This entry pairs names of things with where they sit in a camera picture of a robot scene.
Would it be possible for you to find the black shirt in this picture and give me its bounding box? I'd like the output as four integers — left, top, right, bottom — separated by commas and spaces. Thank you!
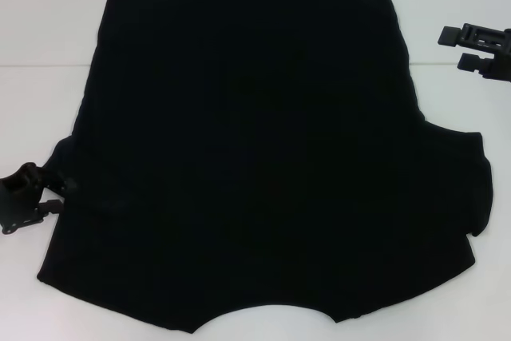
35, 0, 496, 336

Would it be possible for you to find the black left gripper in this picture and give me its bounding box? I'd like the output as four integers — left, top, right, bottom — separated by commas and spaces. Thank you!
0, 161, 79, 237

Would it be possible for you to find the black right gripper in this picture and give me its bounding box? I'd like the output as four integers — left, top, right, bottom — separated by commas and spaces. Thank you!
437, 23, 511, 85

